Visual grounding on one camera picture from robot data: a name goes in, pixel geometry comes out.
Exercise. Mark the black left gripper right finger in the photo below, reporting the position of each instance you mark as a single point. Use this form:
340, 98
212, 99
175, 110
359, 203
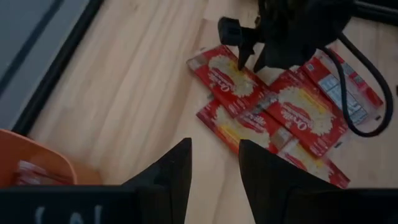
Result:
295, 202

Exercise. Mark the red popcorn bag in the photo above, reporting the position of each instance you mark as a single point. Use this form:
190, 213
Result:
314, 165
326, 84
308, 118
236, 127
34, 174
230, 90

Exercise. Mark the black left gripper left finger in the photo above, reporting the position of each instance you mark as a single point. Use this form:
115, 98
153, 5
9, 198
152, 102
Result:
93, 205

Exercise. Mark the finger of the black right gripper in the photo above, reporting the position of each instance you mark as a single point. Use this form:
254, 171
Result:
262, 62
244, 56

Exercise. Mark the black metal table frame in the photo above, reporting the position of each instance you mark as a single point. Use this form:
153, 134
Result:
56, 68

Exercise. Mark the orange plastic basket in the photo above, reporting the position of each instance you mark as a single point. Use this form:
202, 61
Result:
37, 149

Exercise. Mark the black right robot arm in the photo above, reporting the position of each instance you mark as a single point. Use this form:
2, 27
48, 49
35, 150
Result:
379, 9

